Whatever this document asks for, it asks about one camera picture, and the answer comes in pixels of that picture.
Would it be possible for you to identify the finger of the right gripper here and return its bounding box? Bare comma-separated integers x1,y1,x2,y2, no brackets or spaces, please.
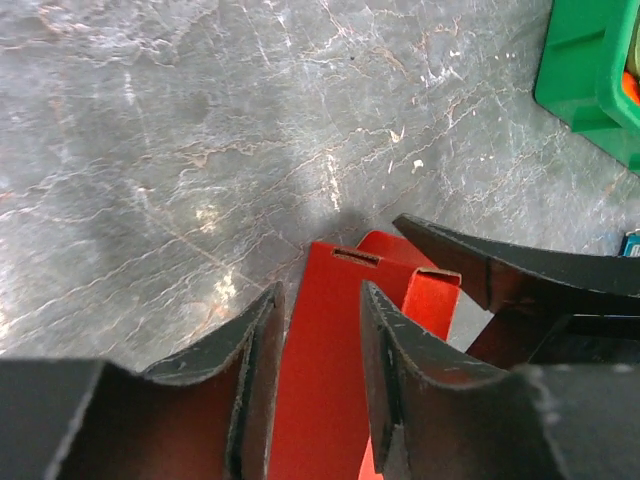
393,214,639,316

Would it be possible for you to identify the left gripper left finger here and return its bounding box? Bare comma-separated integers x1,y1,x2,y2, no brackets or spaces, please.
1,284,285,479

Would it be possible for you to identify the blue rectangular box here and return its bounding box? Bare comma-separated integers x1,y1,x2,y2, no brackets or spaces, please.
619,229,640,257

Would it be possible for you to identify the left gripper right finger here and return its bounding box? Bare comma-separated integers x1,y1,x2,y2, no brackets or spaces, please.
360,282,639,479

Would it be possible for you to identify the orange carrot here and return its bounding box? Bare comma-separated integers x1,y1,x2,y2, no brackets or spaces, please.
622,70,640,105

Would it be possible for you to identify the red paper box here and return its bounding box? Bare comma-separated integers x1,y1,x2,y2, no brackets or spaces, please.
268,230,566,479

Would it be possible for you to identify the green plastic crate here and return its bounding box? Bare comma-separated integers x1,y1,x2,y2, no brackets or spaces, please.
534,1,639,174

